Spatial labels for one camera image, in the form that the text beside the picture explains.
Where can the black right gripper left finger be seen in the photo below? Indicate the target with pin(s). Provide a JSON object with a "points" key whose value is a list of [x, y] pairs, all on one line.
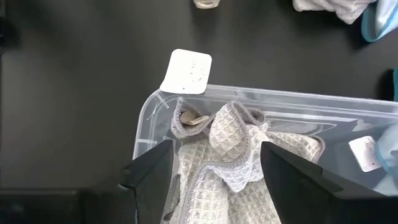
{"points": [[152, 180]]}

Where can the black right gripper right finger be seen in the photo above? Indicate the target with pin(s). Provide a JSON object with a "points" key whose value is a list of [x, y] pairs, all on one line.
{"points": [[295, 186]]}

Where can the grey waffle microfiber towel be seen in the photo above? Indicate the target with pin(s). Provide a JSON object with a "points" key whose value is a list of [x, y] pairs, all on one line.
{"points": [[342, 7], [227, 137]]}

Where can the white paper towel tag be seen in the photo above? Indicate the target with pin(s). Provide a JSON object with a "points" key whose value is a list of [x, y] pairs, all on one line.
{"points": [[186, 71], [363, 152]]}

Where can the clear plastic storage bin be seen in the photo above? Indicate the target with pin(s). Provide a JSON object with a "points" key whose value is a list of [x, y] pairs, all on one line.
{"points": [[248, 93]]}

